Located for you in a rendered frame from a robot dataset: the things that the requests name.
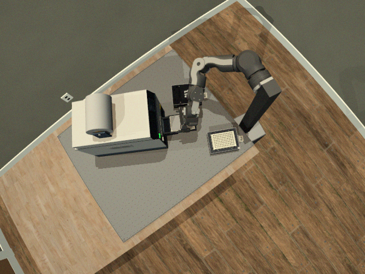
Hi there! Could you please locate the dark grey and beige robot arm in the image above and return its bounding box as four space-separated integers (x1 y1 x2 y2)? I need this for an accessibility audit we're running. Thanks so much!
182 50 273 118

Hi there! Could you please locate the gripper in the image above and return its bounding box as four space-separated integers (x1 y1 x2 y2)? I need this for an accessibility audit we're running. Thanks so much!
176 107 198 133

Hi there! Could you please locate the grey cylinder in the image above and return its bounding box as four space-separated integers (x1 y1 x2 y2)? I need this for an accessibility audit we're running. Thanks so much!
85 93 113 135

